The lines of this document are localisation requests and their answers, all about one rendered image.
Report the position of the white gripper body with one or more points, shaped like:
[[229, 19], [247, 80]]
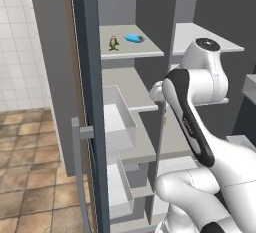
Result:
[[156, 93]]

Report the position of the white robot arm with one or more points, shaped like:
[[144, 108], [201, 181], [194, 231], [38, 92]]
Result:
[[206, 83]]

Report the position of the grey freezer shelf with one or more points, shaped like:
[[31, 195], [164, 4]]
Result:
[[130, 87], [133, 48], [145, 143]]

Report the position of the dark grey freezer door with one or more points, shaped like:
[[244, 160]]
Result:
[[93, 77]]

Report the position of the dark grey fridge door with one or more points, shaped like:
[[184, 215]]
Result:
[[246, 110]]

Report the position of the grey fridge freezer cabinet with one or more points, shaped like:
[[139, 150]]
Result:
[[53, 60]]

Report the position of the blue packaged food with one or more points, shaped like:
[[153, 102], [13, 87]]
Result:
[[133, 38]]

